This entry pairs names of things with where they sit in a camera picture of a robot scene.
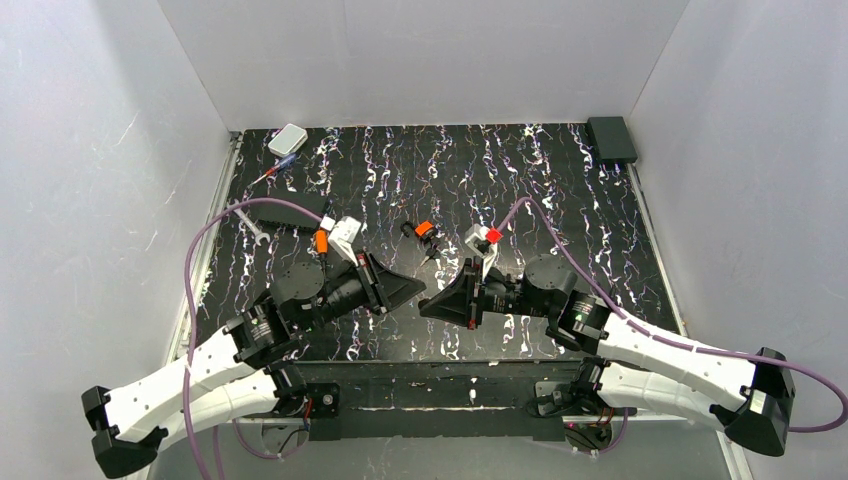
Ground orange black padlock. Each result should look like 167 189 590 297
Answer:
400 221 437 242

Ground black keys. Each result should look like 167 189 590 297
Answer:
419 239 441 267

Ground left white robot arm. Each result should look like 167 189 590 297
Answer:
81 251 426 479

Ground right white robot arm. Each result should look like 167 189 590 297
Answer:
418 254 795 457

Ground black flat box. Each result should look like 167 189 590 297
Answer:
250 191 330 233

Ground black front base bar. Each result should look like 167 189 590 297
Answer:
168 359 704 443

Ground silver wrench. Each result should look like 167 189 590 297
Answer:
227 200 270 246

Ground red blue screwdriver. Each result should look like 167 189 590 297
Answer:
248 153 297 188

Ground white rounded box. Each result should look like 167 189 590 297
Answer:
267 123 308 157

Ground black box in corner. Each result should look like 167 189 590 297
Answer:
586 116 638 166

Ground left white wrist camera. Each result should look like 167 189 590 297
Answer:
319 216 362 264

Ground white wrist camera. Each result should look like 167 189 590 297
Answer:
464 224 503 277
319 216 362 264

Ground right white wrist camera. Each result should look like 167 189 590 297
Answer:
464 224 503 277

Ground orange handled screwdriver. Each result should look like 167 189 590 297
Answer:
313 229 329 268

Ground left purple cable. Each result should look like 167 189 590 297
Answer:
182 197 333 480

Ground left aluminium rail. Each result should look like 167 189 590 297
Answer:
122 131 241 480

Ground aluminium rail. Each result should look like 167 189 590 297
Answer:
627 165 753 480
122 131 241 480

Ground right aluminium rail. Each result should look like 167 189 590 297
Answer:
627 165 753 480

